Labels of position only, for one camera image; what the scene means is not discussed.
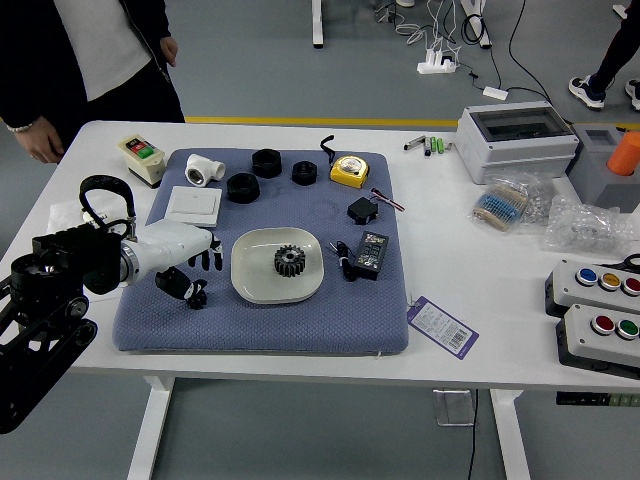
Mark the person's left hand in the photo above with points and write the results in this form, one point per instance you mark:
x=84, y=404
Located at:
x=170, y=50

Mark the person's right hand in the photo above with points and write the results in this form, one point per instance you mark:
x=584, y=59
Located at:
x=42, y=142

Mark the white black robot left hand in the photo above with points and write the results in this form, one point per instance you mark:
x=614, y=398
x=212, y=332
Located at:
x=165, y=245

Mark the small black gear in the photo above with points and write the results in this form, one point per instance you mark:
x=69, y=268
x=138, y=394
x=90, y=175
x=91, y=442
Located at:
x=198, y=303

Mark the big black gear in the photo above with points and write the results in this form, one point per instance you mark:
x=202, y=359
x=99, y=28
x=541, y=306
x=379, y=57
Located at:
x=290, y=261

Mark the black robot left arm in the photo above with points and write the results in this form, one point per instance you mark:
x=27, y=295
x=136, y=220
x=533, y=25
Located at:
x=50, y=260

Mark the big black hex nut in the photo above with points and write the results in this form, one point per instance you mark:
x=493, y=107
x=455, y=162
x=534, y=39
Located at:
x=266, y=163
x=242, y=188

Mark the small black hex nut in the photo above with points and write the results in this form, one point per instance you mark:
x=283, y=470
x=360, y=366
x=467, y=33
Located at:
x=303, y=173

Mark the three-button control box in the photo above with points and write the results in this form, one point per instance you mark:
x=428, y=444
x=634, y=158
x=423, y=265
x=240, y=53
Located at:
x=570, y=295

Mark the two-button control box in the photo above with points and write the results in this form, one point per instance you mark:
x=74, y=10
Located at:
x=585, y=342

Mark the white pipe tee fitting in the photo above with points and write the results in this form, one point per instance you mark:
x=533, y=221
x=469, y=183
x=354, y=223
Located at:
x=200, y=167

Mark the white square plate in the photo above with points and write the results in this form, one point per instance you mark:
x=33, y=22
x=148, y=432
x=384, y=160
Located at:
x=250, y=280

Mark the blue-grey cushion mat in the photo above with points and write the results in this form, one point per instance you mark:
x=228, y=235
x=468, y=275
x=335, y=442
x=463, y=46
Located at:
x=250, y=325

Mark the white upright desk leg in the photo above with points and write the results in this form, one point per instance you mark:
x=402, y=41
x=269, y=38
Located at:
x=317, y=25

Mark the white table leg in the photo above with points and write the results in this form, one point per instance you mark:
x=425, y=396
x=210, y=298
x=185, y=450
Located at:
x=150, y=430
x=510, y=435

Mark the yellow tape measure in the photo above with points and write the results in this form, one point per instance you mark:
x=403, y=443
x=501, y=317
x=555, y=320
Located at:
x=350, y=171

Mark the black digital display module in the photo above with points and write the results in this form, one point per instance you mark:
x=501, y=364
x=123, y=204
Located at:
x=371, y=252

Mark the white power strip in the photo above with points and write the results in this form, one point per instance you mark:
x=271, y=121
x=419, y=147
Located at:
x=436, y=66

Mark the black marker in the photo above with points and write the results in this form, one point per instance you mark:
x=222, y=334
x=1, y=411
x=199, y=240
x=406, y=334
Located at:
x=428, y=146

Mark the purple barcode tag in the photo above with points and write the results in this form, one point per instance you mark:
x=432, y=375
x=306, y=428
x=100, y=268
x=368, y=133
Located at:
x=440, y=327

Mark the small silver metal piece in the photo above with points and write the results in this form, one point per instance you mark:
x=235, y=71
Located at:
x=450, y=146

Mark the white desk foot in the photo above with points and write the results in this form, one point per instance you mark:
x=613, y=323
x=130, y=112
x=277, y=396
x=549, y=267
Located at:
x=477, y=25

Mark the white power adapter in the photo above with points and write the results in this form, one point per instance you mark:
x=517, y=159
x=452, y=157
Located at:
x=495, y=92

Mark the bag of blue resistors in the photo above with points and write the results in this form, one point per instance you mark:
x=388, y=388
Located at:
x=500, y=202

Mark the clear bag of screws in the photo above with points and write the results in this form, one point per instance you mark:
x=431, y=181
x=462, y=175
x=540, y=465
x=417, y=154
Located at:
x=540, y=197

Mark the bubble wrap bag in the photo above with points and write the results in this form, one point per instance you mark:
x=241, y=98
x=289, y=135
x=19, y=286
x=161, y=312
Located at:
x=585, y=227

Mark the grey foam block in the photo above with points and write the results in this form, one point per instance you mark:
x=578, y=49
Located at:
x=600, y=185

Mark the black table control panel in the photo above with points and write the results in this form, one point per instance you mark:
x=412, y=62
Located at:
x=595, y=399

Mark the black scissors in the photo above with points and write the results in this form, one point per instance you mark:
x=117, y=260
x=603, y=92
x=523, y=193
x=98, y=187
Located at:
x=631, y=262

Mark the orange cylinder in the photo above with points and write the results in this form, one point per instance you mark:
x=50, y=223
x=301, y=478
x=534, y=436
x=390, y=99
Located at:
x=625, y=155

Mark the white wall switch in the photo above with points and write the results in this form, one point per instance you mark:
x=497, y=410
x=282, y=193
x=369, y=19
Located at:
x=192, y=206

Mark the beige red-green switch box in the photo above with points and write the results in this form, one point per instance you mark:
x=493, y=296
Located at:
x=145, y=165

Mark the grey electrical enclosure box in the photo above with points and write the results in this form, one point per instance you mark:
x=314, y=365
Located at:
x=520, y=150

